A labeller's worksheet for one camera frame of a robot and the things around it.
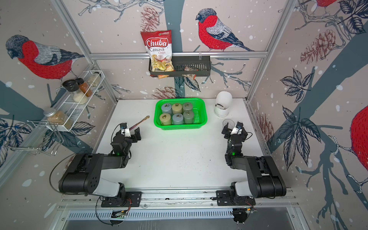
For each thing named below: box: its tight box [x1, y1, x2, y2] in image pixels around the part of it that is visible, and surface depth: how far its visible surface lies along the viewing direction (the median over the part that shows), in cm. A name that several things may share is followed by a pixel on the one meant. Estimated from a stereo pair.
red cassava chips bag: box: [140, 29, 175, 80], surface depth 85 cm
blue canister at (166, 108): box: [161, 103, 173, 115], surface depth 106 cm
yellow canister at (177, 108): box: [171, 103, 183, 114], surface depth 106 cm
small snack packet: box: [181, 65, 199, 81], surface depth 92 cm
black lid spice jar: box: [62, 79, 89, 105], surface depth 73 cm
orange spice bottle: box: [75, 77, 93, 98], surface depth 78 cm
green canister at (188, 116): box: [183, 110, 195, 124], surface depth 102 cm
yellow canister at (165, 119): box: [159, 112, 172, 126], surface depth 100 cm
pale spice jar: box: [87, 71, 102, 87], surface depth 86 cm
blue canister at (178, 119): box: [172, 113, 184, 125], surface depth 100 cm
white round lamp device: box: [214, 90, 233, 118], surface depth 106 cm
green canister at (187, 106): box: [182, 102, 193, 111], surface depth 107 cm
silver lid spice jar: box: [43, 107, 68, 126], surface depth 62 cm
